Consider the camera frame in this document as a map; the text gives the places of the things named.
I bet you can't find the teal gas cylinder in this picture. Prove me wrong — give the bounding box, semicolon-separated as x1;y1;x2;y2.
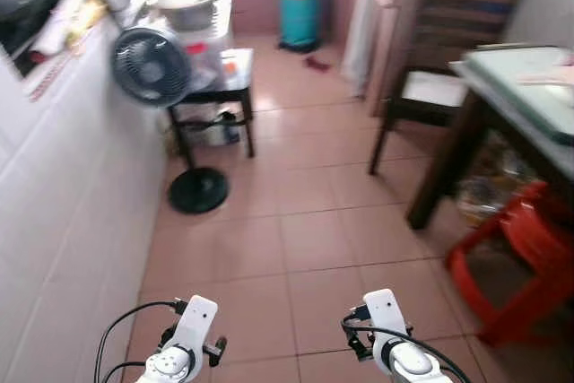
275;0;325;53

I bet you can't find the black metal side table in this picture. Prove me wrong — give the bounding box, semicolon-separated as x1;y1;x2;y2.
165;46;257;170

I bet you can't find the small red floor item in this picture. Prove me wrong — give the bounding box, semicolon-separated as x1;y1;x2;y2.
304;55;332;73

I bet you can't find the large steel cooking pot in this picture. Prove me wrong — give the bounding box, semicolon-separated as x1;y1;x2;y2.
143;0;230;33

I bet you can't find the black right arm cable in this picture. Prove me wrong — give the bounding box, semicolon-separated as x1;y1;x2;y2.
340;305;474;383

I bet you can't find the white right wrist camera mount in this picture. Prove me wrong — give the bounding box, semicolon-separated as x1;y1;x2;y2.
362;288;410;353

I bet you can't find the black standing fan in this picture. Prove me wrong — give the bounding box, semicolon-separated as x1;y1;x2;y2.
110;25;230;216

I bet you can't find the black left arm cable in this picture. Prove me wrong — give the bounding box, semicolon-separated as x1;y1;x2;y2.
93;297;191;383

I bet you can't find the white plastic scoop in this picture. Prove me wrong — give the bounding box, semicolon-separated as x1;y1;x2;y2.
515;64;574;90

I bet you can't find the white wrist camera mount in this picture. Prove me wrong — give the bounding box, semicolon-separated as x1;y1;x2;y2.
174;294;220;362
362;288;410;353

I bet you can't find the dark wooden chair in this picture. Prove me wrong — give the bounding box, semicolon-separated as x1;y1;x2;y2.
367;0;532;178

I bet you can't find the red plastic stool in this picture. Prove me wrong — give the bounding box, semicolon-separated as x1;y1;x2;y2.
445;180;574;348

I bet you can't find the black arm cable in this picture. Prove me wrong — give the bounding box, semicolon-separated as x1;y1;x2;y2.
340;305;474;383
93;297;191;383

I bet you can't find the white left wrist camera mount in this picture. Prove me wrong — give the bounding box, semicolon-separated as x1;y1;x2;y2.
174;294;220;362

